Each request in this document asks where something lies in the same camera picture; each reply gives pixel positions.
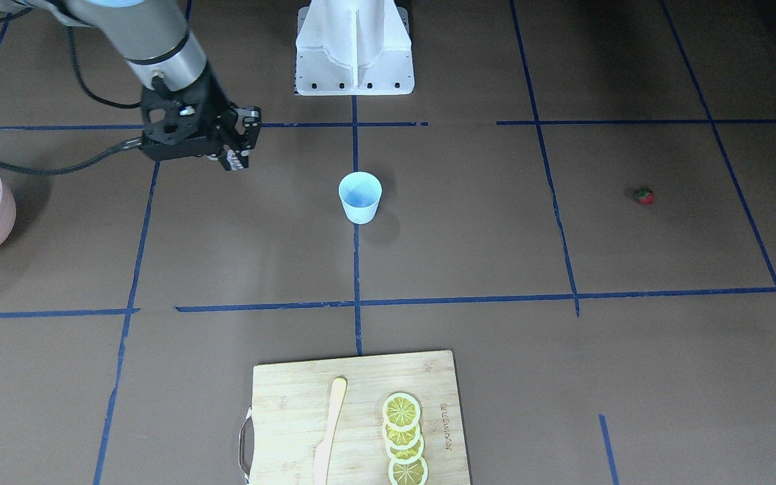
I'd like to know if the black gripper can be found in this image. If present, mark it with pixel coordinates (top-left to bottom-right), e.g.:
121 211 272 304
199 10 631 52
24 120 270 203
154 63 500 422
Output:
149 64 262 171

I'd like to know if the clear ice cube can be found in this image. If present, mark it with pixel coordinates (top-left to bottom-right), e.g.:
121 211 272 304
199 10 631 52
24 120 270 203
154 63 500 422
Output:
225 150 244 171

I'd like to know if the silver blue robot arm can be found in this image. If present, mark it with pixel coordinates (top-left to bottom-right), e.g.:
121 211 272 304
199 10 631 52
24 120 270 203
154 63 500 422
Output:
0 1 262 177

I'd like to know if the light blue plastic cup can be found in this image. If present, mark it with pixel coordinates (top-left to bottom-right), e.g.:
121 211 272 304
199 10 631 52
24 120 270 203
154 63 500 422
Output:
338 171 383 225

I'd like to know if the bamboo cutting board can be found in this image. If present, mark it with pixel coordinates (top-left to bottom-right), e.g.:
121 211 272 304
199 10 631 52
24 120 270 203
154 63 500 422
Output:
249 350 471 484

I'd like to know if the top lemon slice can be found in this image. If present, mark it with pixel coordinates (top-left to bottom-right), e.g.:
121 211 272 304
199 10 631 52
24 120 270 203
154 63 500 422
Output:
381 392 422 432

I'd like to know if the lemon slice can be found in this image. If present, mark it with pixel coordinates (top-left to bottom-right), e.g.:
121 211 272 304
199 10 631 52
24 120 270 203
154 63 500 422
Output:
382 424 421 451
381 392 422 432
387 457 429 485
385 436 426 464

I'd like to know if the bottom lemon slice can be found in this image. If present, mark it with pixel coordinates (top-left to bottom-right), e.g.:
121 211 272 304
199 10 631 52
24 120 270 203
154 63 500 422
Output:
387 457 429 485

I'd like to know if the red strawberry on table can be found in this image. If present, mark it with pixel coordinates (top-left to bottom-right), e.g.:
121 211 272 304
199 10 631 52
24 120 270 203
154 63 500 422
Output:
633 188 655 205

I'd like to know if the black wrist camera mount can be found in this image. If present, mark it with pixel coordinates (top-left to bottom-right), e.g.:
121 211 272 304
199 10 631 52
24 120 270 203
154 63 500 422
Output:
141 84 228 162

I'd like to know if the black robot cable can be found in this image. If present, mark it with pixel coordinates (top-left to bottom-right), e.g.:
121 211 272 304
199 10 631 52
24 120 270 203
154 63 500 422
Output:
0 24 148 176

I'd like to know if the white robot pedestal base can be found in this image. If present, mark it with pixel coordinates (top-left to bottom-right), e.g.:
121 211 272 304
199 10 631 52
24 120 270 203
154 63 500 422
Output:
294 1 415 96

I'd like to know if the metal cutting board handle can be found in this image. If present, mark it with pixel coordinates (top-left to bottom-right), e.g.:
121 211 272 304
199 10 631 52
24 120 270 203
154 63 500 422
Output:
237 406 253 484

